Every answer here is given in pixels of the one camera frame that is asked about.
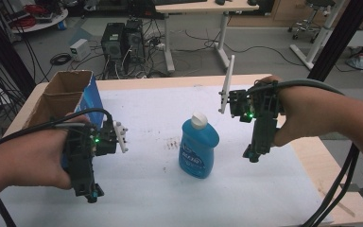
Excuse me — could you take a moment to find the person's right hand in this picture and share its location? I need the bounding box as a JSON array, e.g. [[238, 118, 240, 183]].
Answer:
[[258, 75, 339, 148]]

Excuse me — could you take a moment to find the small white box device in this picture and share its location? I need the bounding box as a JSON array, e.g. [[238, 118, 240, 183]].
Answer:
[[69, 38, 92, 62]]

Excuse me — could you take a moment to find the black keyboard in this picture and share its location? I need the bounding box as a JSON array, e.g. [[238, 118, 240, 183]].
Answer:
[[152, 0, 209, 6]]

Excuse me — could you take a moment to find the desk with white legs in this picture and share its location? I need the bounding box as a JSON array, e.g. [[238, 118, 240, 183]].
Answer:
[[154, 0, 261, 74]]

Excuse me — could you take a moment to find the black computer tower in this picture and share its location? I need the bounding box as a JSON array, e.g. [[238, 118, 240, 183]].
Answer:
[[123, 18, 147, 69], [100, 22, 127, 69]]

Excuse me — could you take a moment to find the grey metal bracket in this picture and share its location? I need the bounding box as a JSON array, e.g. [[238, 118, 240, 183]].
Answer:
[[339, 182, 363, 197]]

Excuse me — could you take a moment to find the white table mat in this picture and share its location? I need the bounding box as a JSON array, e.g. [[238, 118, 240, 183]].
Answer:
[[0, 84, 336, 227]]

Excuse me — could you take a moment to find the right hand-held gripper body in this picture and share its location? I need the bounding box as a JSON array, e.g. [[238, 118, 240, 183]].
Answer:
[[217, 55, 285, 156]]

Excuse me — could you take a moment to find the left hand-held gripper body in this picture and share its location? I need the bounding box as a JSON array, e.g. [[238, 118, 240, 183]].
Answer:
[[61, 114, 130, 198]]

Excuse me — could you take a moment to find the grey right gripper cable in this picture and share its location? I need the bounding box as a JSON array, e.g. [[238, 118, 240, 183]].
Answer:
[[249, 78, 361, 227]]

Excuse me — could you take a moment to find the long black floor cable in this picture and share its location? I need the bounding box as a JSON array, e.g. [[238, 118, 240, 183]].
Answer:
[[182, 28, 298, 68]]

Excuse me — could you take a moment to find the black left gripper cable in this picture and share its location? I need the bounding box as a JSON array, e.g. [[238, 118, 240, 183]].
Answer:
[[0, 107, 114, 151]]

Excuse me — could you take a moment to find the coiled black cable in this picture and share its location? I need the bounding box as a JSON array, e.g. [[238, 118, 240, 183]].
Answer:
[[49, 52, 74, 67]]

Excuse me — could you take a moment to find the white desk leg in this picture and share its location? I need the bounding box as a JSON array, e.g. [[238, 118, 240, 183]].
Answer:
[[289, 0, 352, 71]]

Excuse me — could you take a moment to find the bundle of black cables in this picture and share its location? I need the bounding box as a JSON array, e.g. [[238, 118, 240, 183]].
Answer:
[[0, 60, 26, 119]]

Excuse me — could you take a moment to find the round white table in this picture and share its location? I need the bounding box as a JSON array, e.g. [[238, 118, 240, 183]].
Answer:
[[8, 7, 70, 35]]

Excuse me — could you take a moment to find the red cable coil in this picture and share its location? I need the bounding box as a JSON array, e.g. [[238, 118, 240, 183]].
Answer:
[[11, 4, 50, 30]]

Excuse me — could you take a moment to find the black metal stand post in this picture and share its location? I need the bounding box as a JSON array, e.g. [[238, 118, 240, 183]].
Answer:
[[0, 0, 38, 97], [306, 0, 363, 83]]

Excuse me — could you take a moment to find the office stool on wheels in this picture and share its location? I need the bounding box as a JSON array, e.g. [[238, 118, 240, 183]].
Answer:
[[287, 0, 333, 44]]

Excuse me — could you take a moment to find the cardboard box blue side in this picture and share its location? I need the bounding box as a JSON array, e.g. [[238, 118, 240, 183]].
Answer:
[[23, 69, 105, 131]]

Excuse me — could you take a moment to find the person's left hand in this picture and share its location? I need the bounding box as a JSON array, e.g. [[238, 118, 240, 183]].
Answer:
[[10, 114, 91, 190]]

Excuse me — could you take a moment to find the blue detergent bottle white cap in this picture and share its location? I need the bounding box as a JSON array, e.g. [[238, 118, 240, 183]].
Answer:
[[178, 111, 220, 180]]

